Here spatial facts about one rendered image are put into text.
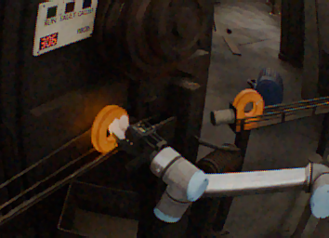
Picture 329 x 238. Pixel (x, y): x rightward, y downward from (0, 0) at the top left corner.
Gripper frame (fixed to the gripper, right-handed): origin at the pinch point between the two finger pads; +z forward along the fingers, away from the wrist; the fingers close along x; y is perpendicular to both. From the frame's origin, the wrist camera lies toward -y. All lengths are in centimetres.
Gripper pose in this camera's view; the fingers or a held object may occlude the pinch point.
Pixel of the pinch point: (110, 125)
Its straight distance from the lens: 146.3
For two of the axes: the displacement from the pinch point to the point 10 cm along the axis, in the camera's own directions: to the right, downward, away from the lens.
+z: -7.3, -5.6, 3.8
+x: -6.1, 3.0, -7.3
